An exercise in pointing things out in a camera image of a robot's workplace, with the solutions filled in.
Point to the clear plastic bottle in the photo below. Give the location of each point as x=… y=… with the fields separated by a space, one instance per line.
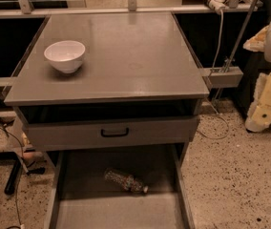
x=126 y=181

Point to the open grey middle drawer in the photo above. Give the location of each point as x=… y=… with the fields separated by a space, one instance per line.
x=82 y=198

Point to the closed grey top drawer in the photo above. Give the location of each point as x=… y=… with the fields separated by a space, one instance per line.
x=86 y=134

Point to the grey back rail frame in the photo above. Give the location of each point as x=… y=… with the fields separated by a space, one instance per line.
x=110 y=8

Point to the diagonal metal rod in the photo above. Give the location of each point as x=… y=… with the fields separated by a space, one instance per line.
x=242 y=29

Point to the grey metal side bracket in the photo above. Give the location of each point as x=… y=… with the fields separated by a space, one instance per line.
x=219 y=79

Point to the black cylindrical leg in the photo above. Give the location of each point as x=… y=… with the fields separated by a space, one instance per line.
x=10 y=186

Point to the black drawer handle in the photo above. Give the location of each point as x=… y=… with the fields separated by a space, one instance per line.
x=112 y=133

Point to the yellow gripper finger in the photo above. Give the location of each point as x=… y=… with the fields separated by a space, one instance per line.
x=259 y=113

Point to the white ceramic bowl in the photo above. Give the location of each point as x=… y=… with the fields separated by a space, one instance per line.
x=65 y=56

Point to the grey drawer cabinet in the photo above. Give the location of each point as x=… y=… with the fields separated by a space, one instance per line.
x=136 y=65

